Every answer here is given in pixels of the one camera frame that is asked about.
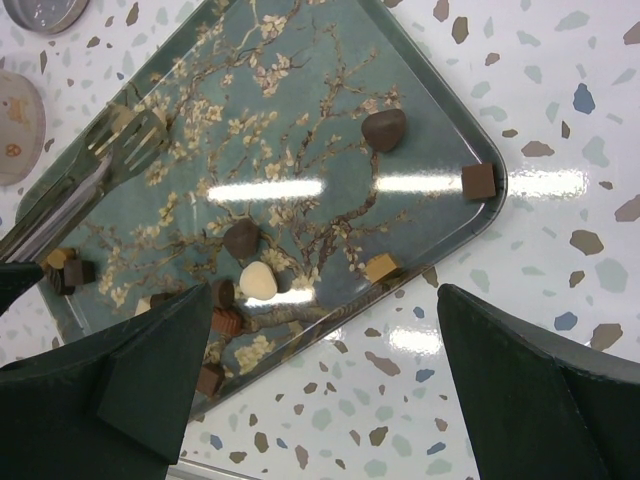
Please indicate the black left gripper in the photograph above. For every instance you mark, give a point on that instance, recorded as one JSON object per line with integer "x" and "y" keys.
{"x": 15, "y": 279}

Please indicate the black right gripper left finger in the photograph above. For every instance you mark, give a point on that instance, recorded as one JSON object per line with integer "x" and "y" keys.
{"x": 113, "y": 405}

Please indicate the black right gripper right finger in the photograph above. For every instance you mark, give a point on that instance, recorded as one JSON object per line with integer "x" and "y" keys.
{"x": 538, "y": 405}

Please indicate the metal serving tongs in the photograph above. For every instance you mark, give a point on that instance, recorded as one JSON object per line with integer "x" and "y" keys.
{"x": 101, "y": 162}

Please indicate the dark round chocolate left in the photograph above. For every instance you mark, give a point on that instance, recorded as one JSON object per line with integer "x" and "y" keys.
{"x": 56, "y": 279}

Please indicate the caramel round chocolate left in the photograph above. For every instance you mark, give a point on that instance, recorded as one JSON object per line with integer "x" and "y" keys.
{"x": 57, "y": 258}

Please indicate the dark square chocolate left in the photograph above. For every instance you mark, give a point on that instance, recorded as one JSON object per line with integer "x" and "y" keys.
{"x": 78, "y": 272}

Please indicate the brown cube chocolate bottom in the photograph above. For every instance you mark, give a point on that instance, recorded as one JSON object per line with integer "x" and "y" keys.
{"x": 210, "y": 379}

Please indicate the white cube chocolate lower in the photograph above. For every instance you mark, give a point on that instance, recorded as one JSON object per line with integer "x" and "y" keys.
{"x": 143, "y": 305}

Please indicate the dark cup chocolate lower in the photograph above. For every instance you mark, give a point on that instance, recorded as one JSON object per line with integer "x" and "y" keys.
{"x": 159, "y": 298}

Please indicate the brown rectangular chocolate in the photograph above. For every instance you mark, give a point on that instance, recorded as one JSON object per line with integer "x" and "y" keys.
{"x": 226, "y": 321}

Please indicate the small dark round chocolate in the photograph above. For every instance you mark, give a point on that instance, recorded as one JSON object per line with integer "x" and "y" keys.
{"x": 223, "y": 292}

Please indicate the white heart chocolate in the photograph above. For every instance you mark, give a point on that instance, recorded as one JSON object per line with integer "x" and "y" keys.
{"x": 258, "y": 281}

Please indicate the caramel cube chocolate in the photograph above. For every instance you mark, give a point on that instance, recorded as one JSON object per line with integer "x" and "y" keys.
{"x": 381, "y": 267}

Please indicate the brown cube chocolate right edge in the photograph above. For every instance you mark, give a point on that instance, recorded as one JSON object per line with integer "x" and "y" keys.
{"x": 478, "y": 182}

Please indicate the dark heart chocolate right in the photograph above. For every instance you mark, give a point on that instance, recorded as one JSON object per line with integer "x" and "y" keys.
{"x": 383, "y": 130}

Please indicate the round metal tin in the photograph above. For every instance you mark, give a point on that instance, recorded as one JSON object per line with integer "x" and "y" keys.
{"x": 23, "y": 127}

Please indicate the round metal tin lid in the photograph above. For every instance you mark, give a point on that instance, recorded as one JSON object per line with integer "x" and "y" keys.
{"x": 45, "y": 17}

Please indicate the blossom pattern teal tray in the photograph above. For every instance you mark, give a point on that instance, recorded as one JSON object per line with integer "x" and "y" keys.
{"x": 265, "y": 101}

